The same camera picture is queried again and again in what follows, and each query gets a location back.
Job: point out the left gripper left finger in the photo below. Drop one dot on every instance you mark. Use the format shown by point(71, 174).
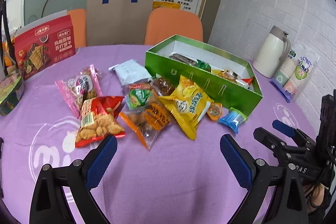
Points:
point(49, 203)

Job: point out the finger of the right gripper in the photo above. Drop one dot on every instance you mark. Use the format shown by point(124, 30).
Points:
point(273, 143)
point(285, 129)

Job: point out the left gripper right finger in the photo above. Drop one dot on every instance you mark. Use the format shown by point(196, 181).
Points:
point(287, 204)

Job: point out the clear seaweed cracker packet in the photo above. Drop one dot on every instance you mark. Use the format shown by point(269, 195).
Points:
point(230, 76)

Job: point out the yellow potato chips bag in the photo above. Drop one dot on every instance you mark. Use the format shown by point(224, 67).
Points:
point(188, 104)

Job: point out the red white snack packet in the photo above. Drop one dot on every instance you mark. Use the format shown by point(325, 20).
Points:
point(248, 81)

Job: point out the green snack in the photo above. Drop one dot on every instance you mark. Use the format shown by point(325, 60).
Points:
point(204, 65)

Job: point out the person right hand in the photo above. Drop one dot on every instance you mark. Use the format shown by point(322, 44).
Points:
point(314, 196)

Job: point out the small blue candy packet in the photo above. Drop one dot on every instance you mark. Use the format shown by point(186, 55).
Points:
point(234, 119)

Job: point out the paper cups pack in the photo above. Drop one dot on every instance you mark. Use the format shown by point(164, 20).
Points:
point(295, 72)

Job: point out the small orange round snack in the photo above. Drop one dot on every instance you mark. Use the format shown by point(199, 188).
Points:
point(215, 111)

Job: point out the green gift box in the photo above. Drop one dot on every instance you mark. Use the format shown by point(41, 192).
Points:
point(229, 94)

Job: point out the white thermos jug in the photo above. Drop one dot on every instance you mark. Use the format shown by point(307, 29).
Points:
point(273, 52)

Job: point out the red fried snack bag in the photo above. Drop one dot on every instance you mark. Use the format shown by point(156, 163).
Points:
point(98, 119)

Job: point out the purple tablecloth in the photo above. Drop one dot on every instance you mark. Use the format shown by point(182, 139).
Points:
point(178, 181)

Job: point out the dark green tin box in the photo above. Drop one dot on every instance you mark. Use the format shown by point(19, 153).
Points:
point(12, 89)

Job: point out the pink lotus chips bag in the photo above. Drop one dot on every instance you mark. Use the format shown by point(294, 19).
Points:
point(79, 88)

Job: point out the clear orange snack bag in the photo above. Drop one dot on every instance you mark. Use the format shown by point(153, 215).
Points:
point(147, 122)

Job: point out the dark brown snack packet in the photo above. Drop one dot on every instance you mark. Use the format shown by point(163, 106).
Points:
point(183, 59)

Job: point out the green red small packet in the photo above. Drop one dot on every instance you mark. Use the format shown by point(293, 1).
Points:
point(138, 94)

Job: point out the white foil snack packet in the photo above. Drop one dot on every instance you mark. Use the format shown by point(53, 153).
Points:
point(130, 72)

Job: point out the red cracker box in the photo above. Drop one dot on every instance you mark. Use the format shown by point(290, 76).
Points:
point(44, 45)

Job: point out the right orange chair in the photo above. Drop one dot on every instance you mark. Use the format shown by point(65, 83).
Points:
point(166, 22)

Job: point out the orange chair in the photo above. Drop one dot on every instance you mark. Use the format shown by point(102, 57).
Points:
point(78, 17)
point(166, 22)

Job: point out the left orange chair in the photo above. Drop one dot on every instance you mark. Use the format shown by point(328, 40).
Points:
point(78, 17)

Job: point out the brown paper bag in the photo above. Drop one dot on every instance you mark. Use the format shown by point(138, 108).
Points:
point(111, 22)

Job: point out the black tracker camera box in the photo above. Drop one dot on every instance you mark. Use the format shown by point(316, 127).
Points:
point(325, 141)

